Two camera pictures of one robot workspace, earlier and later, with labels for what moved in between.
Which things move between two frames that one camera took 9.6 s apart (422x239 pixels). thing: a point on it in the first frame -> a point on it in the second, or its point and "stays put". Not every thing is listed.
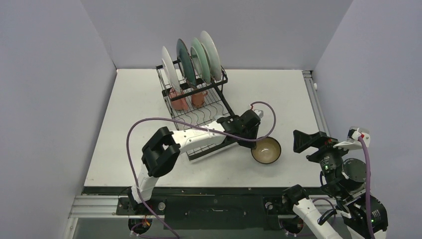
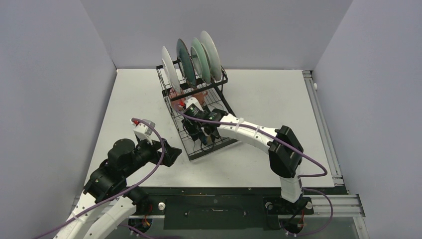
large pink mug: x=178 y=104 stays put
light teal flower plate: x=200 y=60 stays put
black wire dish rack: x=195 y=96 stays put
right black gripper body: x=317 y=154 -> x=196 y=126
